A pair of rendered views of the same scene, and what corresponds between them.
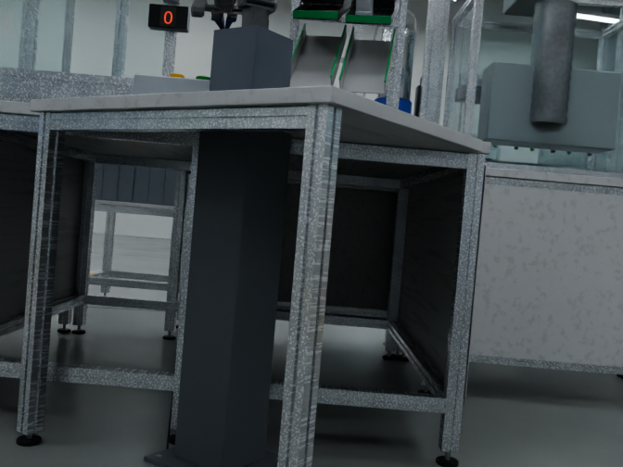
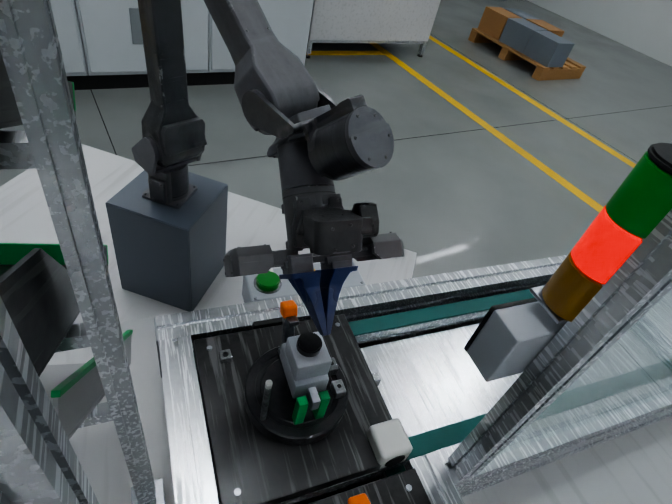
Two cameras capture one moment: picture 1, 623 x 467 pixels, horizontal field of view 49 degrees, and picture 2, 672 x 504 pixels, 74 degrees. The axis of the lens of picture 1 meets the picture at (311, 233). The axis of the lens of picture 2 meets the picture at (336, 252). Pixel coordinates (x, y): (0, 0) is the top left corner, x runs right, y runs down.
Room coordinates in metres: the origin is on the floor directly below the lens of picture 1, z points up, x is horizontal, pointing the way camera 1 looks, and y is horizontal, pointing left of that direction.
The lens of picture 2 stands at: (2.33, 0.15, 1.53)
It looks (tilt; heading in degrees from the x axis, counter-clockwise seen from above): 42 degrees down; 150
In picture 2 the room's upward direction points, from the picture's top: 15 degrees clockwise
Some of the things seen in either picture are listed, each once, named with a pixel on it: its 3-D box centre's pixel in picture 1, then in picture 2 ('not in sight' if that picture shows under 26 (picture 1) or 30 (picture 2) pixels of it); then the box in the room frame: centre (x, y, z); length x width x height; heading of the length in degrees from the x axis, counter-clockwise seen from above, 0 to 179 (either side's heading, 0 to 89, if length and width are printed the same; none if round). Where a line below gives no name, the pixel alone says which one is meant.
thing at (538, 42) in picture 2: not in sight; (530, 41); (-2.13, 4.62, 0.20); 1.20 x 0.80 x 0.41; 10
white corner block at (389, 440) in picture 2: not in sight; (387, 444); (2.15, 0.40, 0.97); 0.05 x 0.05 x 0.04; 0
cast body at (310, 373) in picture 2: not in sight; (308, 365); (2.06, 0.31, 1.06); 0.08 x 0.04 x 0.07; 1
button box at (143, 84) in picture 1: (175, 90); (303, 289); (1.84, 0.39, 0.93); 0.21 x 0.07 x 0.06; 90
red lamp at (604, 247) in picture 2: not in sight; (616, 244); (2.17, 0.50, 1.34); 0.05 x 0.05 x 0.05
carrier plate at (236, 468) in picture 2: not in sight; (295, 397); (2.05, 0.31, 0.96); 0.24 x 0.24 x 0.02; 0
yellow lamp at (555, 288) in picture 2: not in sight; (582, 285); (2.17, 0.50, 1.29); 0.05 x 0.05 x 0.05
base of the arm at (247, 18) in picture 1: (255, 22); (168, 178); (1.70, 0.18, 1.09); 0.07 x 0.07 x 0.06; 55
